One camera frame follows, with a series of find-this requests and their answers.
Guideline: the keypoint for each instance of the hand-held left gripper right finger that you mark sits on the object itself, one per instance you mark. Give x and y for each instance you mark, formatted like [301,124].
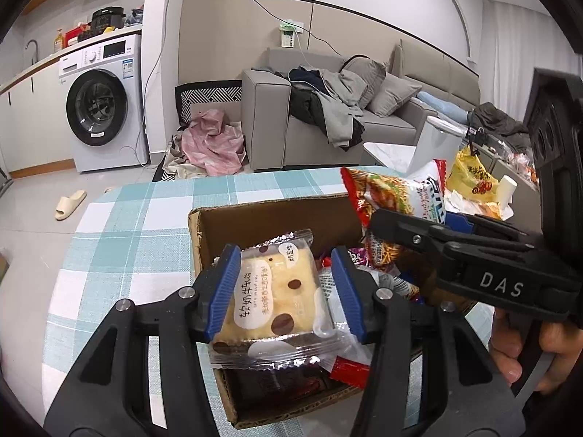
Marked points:
[348,296]

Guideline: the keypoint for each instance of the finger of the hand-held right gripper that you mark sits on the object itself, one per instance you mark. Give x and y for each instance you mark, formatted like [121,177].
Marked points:
[460,222]
[410,236]

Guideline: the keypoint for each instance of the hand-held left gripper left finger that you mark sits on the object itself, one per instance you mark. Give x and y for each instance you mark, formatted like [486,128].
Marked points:
[223,291]

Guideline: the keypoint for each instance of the purple candy packet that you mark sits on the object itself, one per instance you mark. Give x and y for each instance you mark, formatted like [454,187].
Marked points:
[360,256]

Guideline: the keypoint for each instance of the white red noodle snack packet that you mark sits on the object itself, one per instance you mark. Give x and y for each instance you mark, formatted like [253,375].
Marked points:
[391,191]

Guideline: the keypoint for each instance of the spotted milk cake packet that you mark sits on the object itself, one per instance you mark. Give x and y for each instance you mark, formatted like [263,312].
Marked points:
[278,291]

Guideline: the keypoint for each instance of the cardboard box with black logo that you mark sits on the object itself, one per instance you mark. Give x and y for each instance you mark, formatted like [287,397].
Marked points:
[214,227]

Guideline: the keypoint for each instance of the red cookie packet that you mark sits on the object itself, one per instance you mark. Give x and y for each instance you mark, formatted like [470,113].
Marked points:
[350,371]

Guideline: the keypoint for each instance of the person's right hand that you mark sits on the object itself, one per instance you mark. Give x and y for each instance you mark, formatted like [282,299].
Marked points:
[505,355]

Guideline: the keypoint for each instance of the yellow plastic bag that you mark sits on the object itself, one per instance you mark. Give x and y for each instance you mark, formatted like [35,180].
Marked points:
[473,177]

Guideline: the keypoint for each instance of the white paper cup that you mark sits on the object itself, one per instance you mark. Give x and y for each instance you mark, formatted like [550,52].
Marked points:
[508,189]

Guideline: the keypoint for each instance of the dark olive jacket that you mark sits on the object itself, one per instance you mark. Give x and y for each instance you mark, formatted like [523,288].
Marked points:
[496,123]

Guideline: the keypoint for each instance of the light blue rolled blanket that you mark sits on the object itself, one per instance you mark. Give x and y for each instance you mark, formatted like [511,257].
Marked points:
[442,104]

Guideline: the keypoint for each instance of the grey hooded jacket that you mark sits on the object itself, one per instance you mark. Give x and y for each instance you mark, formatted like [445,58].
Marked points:
[337,118]

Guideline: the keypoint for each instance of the grey pillow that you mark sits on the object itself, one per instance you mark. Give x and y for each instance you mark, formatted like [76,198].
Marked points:
[394,95]
[371,77]

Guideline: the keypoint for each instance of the pink cloth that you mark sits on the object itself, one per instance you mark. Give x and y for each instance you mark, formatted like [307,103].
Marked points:
[214,145]

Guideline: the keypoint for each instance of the black jacket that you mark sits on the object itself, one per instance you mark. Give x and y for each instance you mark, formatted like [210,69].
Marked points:
[303,104]

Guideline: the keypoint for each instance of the grey sofa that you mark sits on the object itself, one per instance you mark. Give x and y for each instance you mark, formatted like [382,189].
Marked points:
[266,123]

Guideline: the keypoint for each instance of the beige slipper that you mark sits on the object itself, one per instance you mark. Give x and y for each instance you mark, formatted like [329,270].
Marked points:
[68,207]

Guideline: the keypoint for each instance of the white curtain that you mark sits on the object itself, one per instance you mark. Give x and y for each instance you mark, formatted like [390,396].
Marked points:
[514,54]

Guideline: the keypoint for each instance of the black white patterned basket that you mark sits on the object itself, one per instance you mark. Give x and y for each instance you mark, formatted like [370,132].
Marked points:
[209,95]

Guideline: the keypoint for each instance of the white washing machine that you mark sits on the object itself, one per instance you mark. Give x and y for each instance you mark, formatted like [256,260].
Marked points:
[104,109]

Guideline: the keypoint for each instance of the white base cabinets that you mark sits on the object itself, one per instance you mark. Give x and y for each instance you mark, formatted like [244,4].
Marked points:
[36,118]

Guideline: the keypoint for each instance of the black rice cooker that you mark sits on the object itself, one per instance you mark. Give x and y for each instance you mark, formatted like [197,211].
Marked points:
[108,20]

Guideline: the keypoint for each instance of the red box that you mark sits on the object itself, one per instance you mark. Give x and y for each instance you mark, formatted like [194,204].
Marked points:
[75,36]

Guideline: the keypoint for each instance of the yellow bottle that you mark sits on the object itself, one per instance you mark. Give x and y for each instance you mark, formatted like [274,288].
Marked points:
[58,43]

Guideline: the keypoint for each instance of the kitchen faucet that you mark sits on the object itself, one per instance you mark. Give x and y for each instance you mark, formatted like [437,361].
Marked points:
[36,54]

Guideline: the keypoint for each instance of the wall socket with green plug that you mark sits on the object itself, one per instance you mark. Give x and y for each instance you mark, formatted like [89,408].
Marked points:
[289,36]

